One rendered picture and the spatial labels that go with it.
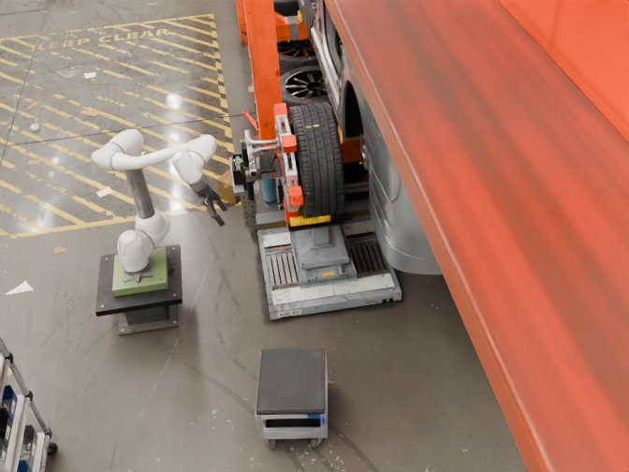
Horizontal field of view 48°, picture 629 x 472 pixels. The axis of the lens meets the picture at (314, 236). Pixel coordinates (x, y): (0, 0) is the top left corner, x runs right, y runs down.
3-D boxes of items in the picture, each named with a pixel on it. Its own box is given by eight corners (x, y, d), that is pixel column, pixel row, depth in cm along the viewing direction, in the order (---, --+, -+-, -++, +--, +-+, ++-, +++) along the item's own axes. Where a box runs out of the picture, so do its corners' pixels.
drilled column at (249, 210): (258, 224, 507) (252, 176, 480) (244, 226, 506) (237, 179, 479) (256, 215, 515) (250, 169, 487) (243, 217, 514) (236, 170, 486)
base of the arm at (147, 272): (123, 287, 413) (121, 281, 410) (121, 262, 430) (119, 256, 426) (154, 281, 416) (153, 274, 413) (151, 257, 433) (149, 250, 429)
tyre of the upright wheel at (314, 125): (350, 209, 383) (333, 90, 384) (307, 215, 381) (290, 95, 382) (336, 216, 448) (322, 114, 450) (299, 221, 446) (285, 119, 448)
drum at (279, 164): (295, 180, 413) (293, 160, 404) (259, 184, 411) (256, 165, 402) (292, 167, 424) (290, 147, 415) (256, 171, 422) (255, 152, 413)
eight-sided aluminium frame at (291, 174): (301, 228, 411) (296, 150, 376) (290, 229, 411) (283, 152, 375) (289, 174, 452) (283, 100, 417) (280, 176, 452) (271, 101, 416)
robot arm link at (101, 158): (106, 156, 366) (123, 142, 375) (81, 154, 374) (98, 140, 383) (115, 177, 373) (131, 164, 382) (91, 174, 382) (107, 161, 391)
